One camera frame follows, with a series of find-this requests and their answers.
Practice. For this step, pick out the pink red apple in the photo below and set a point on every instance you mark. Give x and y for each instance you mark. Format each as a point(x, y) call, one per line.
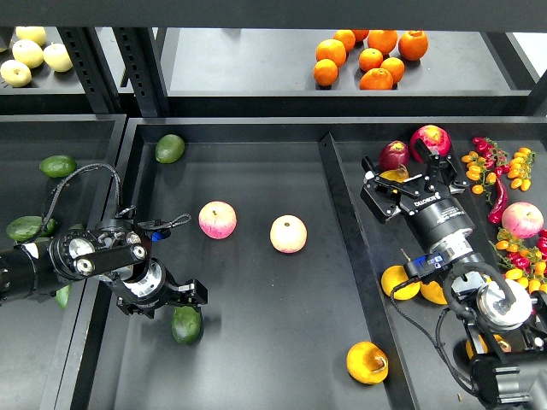
point(217, 219)

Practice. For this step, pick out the green avocado tray corner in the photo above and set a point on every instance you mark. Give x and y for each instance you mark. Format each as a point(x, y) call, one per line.
point(169, 149)

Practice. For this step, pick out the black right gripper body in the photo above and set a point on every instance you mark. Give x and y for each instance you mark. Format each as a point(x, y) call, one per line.
point(435, 219)

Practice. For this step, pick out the orange upper left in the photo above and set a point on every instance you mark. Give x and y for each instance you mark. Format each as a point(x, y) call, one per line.
point(331, 49)

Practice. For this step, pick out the lower cherry tomato bunch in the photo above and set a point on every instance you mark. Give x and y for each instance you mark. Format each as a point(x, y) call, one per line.
point(522, 260)

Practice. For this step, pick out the green avocado upper left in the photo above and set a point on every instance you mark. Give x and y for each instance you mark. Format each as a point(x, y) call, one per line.
point(58, 166)

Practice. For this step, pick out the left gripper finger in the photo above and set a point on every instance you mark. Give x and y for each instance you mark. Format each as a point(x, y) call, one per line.
point(192, 293)

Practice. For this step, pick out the cherry tomato bunch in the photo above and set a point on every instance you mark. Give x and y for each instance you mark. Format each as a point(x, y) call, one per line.
point(488, 163)
point(522, 260)

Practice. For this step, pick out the yellow pear upper right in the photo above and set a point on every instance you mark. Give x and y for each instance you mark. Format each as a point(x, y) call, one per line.
point(400, 174)

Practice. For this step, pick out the orange back centre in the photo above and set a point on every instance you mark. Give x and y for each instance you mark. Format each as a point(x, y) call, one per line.
point(384, 41)

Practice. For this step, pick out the bright red apple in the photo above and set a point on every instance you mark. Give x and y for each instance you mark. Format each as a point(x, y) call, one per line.
point(434, 137)

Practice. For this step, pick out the pale yellow pear right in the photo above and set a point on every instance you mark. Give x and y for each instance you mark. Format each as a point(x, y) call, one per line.
point(57, 58)

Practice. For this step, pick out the yellow pear right lower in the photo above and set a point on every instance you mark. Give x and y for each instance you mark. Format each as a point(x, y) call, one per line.
point(433, 292)

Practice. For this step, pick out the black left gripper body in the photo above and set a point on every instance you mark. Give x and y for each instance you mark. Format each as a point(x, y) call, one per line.
point(154, 290)

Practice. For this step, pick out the pale yellow pear back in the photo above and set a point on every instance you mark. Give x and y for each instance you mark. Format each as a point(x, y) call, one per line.
point(37, 34)

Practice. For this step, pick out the orange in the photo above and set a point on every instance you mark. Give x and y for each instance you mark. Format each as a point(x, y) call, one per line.
point(413, 45)
point(370, 58)
point(325, 72)
point(395, 67)
point(347, 38)
point(331, 49)
point(376, 79)
point(384, 41)

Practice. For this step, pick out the yellow pear left lower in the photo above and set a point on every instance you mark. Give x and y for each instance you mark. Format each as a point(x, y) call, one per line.
point(395, 275)

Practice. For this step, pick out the orange right of centre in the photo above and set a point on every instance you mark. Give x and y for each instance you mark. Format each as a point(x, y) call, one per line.
point(395, 67)

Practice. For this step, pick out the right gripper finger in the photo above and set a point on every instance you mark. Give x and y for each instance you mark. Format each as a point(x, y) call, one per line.
point(383, 196)
point(441, 170)

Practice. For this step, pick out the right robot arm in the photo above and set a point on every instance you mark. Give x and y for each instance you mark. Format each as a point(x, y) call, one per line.
point(505, 324)

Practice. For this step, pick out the black left tray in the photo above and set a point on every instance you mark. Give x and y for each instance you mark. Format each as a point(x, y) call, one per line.
point(36, 336)

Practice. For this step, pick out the black tray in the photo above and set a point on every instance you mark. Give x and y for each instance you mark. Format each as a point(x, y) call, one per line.
point(277, 327)
point(36, 336)

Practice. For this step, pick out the black centre tray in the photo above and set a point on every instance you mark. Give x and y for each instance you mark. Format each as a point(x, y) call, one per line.
point(277, 327)

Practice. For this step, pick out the upper cherry tomato bunch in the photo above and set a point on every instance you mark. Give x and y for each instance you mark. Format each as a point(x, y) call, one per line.
point(488, 163)

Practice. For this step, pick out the black tray divider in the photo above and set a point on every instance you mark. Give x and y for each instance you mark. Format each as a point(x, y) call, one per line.
point(399, 388)

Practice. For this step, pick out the orange back hidden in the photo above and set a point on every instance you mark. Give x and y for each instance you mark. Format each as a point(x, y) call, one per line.
point(360, 35)

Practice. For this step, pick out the dark red apple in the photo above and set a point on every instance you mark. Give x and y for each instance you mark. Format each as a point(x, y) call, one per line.
point(394, 155)

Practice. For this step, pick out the orange back left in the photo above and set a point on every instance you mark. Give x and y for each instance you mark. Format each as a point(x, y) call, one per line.
point(347, 38)

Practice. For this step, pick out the green avocado lower left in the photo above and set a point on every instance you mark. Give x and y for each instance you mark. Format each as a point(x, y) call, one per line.
point(62, 296)

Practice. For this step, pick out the yellow pear under arm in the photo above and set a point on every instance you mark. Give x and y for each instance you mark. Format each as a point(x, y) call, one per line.
point(470, 347)

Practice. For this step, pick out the yellow pear tray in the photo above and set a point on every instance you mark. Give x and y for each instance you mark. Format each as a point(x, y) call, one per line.
point(367, 363)

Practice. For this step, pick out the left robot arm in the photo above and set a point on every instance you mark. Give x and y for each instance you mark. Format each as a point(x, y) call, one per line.
point(117, 252)

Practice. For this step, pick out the orange far right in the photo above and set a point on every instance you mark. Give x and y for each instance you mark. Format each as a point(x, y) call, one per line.
point(413, 45)

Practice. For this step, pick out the pink apple right tray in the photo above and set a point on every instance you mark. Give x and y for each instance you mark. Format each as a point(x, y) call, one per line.
point(522, 219)

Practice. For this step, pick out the green avocado tray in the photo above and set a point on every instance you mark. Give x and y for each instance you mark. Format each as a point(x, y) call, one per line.
point(186, 324)

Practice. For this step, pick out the orange front left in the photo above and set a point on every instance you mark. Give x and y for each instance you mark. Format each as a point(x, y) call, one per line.
point(325, 72)

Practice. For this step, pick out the orange front centre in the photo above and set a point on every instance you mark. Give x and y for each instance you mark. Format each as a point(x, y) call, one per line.
point(376, 79)

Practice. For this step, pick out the pale pink apple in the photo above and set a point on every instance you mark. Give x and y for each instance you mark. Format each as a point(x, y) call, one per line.
point(288, 234)

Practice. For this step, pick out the black metal shelf frame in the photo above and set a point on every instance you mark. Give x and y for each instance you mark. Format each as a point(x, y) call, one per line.
point(236, 58)

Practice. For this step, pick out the pale yellow pear front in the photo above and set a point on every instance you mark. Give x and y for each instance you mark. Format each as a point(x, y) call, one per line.
point(16, 73)

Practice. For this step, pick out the red chili pepper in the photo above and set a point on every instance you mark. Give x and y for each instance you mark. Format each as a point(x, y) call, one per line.
point(500, 204)

